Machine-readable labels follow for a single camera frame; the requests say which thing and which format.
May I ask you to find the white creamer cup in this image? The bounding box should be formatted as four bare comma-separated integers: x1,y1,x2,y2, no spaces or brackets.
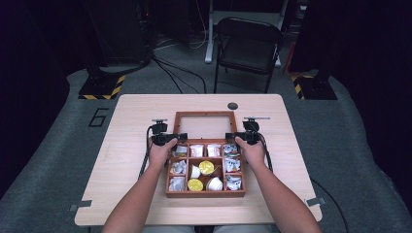
206,177,224,192
189,164,202,180

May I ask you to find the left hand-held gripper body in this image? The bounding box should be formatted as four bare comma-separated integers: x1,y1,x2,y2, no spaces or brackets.
150,117,172,147

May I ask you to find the black floor cable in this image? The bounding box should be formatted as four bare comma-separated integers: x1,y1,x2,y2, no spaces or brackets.
310,178,350,233
153,57,185,95
152,55,208,95

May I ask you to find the black striped stand base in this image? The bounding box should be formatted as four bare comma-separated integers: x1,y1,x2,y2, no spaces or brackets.
291,71,338,101
78,71,126,101

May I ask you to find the black cabinet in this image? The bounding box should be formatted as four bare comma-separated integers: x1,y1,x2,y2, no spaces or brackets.
82,0,154,67

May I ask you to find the white desk frame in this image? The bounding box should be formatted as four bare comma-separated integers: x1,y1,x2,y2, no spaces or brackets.
204,0,290,68

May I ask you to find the white red sachet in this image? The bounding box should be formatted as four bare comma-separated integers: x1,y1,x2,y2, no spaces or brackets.
207,144,222,158
189,144,205,158

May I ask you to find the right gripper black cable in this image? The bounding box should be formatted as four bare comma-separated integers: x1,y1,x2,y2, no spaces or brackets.
257,132,274,173

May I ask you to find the wooden box with glass lid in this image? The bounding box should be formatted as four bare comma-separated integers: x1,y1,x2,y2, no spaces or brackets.
164,111,247,199

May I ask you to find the yellow lid creamer cup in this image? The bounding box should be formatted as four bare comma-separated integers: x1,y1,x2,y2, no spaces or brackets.
198,160,216,176
187,178,205,192

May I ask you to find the black folding chair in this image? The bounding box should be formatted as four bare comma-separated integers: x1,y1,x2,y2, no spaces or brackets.
213,17,284,95

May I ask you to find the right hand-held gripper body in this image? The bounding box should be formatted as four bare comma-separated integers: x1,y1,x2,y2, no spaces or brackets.
241,116,271,146

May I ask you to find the grey tape piece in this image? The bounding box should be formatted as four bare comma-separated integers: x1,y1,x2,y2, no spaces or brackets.
68,199,93,213
305,196,326,208

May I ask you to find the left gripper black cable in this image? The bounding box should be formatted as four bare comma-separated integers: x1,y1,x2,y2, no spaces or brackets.
138,125,155,180

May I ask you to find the person's left hand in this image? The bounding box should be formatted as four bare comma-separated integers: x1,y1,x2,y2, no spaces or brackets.
148,138,179,172

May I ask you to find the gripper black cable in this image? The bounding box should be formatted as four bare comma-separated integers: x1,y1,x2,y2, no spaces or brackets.
257,132,274,173
138,125,155,180

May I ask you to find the person's right hand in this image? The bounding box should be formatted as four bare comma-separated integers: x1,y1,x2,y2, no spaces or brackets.
234,136,267,172

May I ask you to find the silver blue sachet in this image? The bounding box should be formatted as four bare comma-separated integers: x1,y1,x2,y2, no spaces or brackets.
170,159,188,176
224,157,242,174
168,176,186,192
225,175,243,191
223,143,240,158

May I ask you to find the white yellow sachet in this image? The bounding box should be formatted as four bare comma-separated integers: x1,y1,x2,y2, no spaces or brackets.
173,145,189,158

